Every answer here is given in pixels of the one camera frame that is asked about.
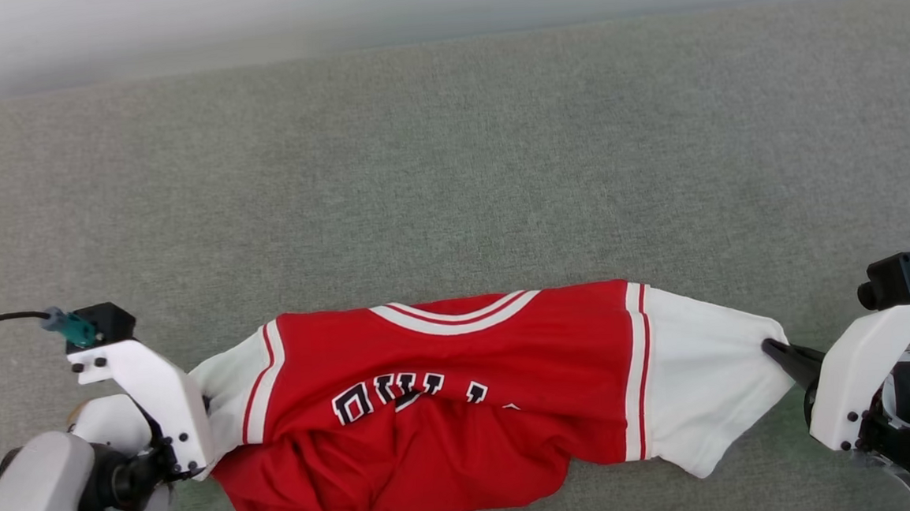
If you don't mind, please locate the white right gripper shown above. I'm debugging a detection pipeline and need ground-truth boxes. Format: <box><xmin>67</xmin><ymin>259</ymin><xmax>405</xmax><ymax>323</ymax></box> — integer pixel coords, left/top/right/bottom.
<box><xmin>759</xmin><ymin>303</ymin><xmax>910</xmax><ymax>458</ymax></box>

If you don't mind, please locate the black cable with teal plug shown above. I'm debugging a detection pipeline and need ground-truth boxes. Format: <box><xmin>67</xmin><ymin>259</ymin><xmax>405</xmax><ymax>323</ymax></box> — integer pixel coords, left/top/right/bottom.
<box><xmin>0</xmin><ymin>304</ymin><xmax>99</xmax><ymax>352</ymax></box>

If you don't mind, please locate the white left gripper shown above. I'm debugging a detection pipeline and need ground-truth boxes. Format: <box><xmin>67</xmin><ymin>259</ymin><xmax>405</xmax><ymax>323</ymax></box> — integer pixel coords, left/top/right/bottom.
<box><xmin>65</xmin><ymin>334</ymin><xmax>218</xmax><ymax>490</ymax></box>

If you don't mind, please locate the red and white basketball jersey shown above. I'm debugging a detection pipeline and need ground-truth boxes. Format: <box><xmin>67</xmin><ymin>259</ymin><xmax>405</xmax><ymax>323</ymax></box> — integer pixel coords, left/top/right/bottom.
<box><xmin>184</xmin><ymin>269</ymin><xmax>804</xmax><ymax>511</ymax></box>

